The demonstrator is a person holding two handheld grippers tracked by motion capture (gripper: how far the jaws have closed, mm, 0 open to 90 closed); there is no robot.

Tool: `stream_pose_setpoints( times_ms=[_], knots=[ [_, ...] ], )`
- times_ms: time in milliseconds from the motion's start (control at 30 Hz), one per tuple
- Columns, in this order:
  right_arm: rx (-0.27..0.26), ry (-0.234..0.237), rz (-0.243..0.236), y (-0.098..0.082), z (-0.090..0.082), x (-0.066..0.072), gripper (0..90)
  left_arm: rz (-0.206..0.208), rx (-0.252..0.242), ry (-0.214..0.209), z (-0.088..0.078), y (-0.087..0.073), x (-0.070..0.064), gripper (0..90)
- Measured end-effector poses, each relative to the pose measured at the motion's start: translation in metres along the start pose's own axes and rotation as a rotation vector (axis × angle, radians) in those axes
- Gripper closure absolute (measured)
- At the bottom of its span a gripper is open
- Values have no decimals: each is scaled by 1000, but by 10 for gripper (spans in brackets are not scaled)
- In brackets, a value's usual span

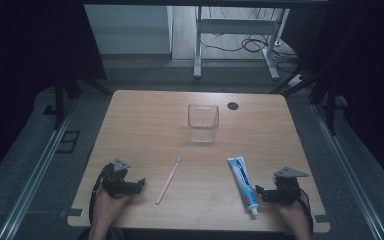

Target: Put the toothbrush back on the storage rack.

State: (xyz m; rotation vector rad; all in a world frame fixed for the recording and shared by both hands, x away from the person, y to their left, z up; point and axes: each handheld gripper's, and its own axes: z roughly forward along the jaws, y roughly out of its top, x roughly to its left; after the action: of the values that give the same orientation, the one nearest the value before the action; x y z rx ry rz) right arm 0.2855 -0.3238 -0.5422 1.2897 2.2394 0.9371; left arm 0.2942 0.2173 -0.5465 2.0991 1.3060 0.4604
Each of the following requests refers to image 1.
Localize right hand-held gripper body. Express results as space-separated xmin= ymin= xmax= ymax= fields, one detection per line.
xmin=272 ymin=166 xmax=310 ymax=205

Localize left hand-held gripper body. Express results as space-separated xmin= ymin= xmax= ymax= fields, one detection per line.
xmin=98 ymin=157 xmax=140 ymax=200

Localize blue and white toothpaste tube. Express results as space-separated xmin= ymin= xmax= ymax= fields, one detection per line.
xmin=226 ymin=156 xmax=261 ymax=217

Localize pink toothbrush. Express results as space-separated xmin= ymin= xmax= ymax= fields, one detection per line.
xmin=155 ymin=154 xmax=184 ymax=206

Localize clear plastic cup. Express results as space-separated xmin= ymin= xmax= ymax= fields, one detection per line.
xmin=187 ymin=103 xmax=220 ymax=144

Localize person's right hand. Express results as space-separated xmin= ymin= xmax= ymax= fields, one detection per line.
xmin=274 ymin=199 xmax=310 ymax=232

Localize person's left hand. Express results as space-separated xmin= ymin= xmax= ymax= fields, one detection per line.
xmin=92 ymin=188 xmax=132 ymax=232

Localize black metal stand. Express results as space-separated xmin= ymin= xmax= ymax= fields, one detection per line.
xmin=269 ymin=64 xmax=348 ymax=136
xmin=43 ymin=64 xmax=114 ymax=131

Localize white power strip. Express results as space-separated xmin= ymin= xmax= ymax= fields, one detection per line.
xmin=288 ymin=73 xmax=306 ymax=88

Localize dark curtain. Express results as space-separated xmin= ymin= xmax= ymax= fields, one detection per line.
xmin=279 ymin=0 xmax=384 ymax=198
xmin=0 ymin=0 xmax=108 ymax=189

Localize white cabinet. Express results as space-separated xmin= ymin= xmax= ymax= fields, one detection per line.
xmin=83 ymin=4 xmax=174 ymax=55

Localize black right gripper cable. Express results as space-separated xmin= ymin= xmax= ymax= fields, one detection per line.
xmin=296 ymin=187 xmax=315 ymax=234

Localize metal floor rail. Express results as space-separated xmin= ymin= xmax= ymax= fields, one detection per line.
xmin=0 ymin=99 xmax=78 ymax=240
xmin=312 ymin=103 xmax=384 ymax=240

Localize black floor cables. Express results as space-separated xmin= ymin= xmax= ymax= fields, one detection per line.
xmin=199 ymin=7 xmax=302 ymax=73

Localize white desk frame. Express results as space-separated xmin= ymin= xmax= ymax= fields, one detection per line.
xmin=193 ymin=5 xmax=291 ymax=81

